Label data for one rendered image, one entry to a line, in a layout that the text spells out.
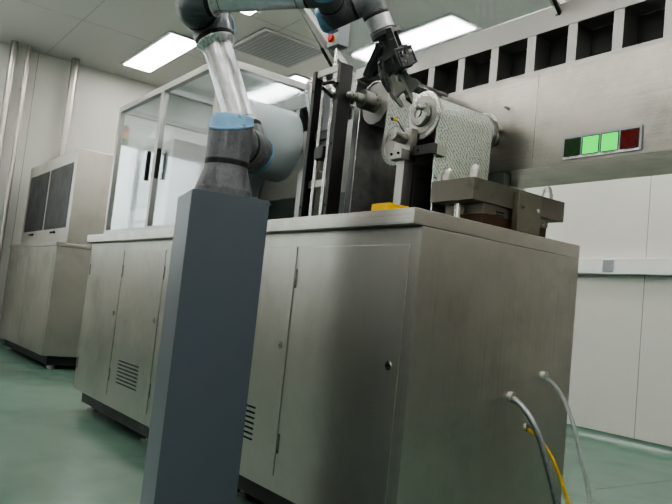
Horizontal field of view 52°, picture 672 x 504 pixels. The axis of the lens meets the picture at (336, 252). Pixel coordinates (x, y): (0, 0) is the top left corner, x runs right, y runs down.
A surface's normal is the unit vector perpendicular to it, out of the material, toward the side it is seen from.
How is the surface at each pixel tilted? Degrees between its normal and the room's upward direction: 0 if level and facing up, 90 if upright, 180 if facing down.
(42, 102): 90
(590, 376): 90
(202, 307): 90
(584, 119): 90
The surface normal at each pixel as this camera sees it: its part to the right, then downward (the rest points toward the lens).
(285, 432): -0.80, -0.13
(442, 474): 0.59, 0.00
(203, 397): 0.39, -0.04
